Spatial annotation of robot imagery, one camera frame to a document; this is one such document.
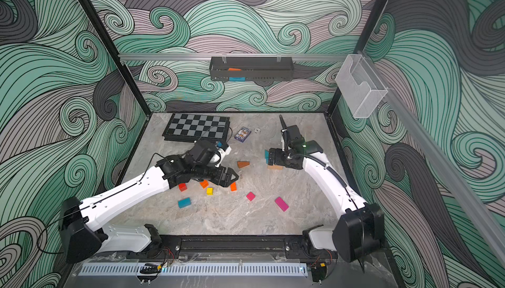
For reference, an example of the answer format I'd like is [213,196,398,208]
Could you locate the aluminium rail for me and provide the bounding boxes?
[118,52,347,62]
[358,51,504,266]

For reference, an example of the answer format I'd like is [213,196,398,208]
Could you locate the magenta long block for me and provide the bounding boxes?
[274,197,289,212]

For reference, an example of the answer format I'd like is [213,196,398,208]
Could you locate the red rectangular block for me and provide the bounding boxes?
[178,183,188,192]

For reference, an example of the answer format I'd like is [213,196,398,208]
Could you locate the black grey chessboard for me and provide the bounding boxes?
[163,113,230,143]

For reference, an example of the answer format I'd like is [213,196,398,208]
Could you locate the aluminium back rail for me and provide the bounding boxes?
[118,52,347,62]

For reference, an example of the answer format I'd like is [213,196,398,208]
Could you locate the orange triangle block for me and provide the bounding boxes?
[237,161,250,168]

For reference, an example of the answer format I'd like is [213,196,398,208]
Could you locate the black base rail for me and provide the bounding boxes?
[78,235,391,261]

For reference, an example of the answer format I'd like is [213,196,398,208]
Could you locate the clear plastic wall box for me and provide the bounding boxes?
[335,54,388,119]

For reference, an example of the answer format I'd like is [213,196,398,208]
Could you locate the teal small block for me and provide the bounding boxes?
[178,197,191,208]

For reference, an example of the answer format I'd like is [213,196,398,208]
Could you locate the pink cube block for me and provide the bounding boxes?
[247,192,256,201]

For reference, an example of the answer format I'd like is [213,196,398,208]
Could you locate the orange cube block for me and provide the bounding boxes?
[200,180,209,189]

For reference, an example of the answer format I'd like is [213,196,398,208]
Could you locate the blue playing card box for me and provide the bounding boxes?
[234,127,252,143]

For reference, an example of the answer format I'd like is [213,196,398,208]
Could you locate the natural wood long block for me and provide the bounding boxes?
[267,165,284,170]

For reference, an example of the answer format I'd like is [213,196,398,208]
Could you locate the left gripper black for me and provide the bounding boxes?
[191,163,239,188]

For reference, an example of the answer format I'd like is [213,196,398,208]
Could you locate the black wall tray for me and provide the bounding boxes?
[209,56,295,83]

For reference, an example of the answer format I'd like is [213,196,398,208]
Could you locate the white slotted cable duct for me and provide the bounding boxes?
[78,262,309,277]

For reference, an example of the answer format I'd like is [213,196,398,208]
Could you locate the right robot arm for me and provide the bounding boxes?
[267,116,385,262]

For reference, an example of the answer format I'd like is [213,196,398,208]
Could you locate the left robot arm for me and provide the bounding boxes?
[58,155,239,264]

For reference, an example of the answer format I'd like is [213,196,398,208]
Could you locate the aluminium right rail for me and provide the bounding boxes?
[358,51,504,266]

